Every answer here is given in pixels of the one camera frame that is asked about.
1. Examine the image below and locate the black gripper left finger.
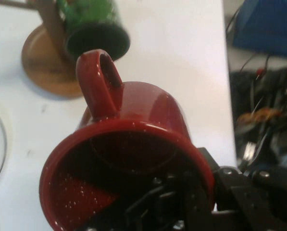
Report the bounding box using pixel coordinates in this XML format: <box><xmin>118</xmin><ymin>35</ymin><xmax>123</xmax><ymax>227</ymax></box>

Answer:
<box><xmin>126</xmin><ymin>170</ymin><xmax>214</xmax><ymax>231</ymax></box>

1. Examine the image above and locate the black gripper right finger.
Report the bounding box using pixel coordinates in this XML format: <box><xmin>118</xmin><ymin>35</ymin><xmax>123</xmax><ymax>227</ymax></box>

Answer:
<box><xmin>198</xmin><ymin>147</ymin><xmax>287</xmax><ymax>231</ymax></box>

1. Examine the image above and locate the red speckled enamel mug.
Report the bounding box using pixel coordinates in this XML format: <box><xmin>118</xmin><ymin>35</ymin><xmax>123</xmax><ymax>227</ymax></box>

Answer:
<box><xmin>39</xmin><ymin>49</ymin><xmax>216</xmax><ymax>231</ymax></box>

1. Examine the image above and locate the blue box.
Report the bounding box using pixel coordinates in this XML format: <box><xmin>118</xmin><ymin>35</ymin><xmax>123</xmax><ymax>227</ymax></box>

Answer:
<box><xmin>232</xmin><ymin>0</ymin><xmax>287</xmax><ymax>58</ymax></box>

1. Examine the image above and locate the brown wooden mug tree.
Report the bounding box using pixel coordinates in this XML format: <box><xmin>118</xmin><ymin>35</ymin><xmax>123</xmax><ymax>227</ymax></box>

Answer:
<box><xmin>6</xmin><ymin>0</ymin><xmax>85</xmax><ymax>98</ymax></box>

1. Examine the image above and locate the green printed mug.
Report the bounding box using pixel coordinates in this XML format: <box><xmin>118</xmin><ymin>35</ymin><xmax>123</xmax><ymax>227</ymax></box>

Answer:
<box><xmin>55</xmin><ymin>0</ymin><xmax>131</xmax><ymax>62</ymax></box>

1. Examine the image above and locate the black cable tangle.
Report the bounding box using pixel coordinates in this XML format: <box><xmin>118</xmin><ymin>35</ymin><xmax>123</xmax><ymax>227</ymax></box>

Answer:
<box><xmin>226</xmin><ymin>4</ymin><xmax>287</xmax><ymax>170</ymax></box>

